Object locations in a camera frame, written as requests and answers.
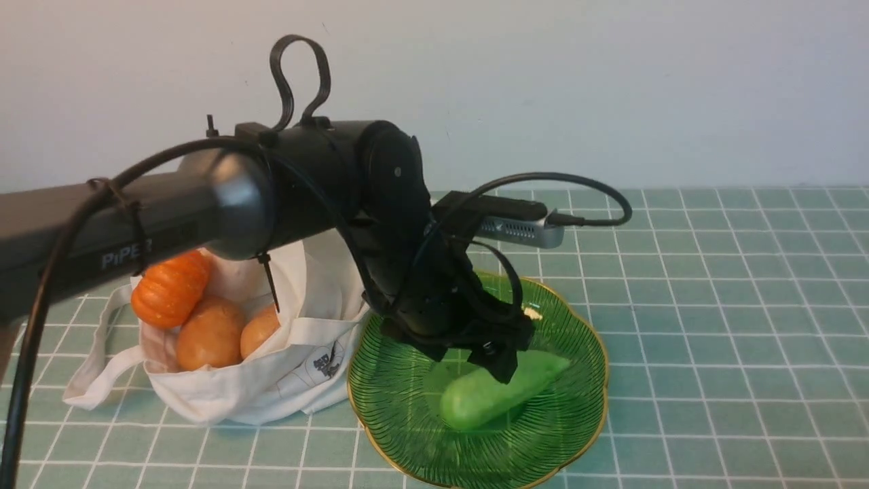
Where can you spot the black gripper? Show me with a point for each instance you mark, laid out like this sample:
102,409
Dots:
429,297

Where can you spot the green cucumber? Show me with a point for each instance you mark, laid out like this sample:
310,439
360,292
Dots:
478,398

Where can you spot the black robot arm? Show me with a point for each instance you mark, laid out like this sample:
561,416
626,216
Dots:
241,197

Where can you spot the white cloth tote bag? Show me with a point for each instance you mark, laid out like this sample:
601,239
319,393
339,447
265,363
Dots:
303,367

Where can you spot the green glass plate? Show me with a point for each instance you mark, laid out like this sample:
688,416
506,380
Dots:
395,392

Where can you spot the brown potato right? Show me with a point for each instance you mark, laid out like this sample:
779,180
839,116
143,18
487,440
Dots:
261,327

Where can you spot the brown potato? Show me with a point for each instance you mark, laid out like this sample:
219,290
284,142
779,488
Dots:
261,327
211,335

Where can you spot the brown potato left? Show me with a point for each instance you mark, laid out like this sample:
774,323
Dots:
211,335

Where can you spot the orange mini pumpkin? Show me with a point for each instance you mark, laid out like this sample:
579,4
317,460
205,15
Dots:
169,291

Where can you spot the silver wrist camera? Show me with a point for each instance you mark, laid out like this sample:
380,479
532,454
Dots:
517,221

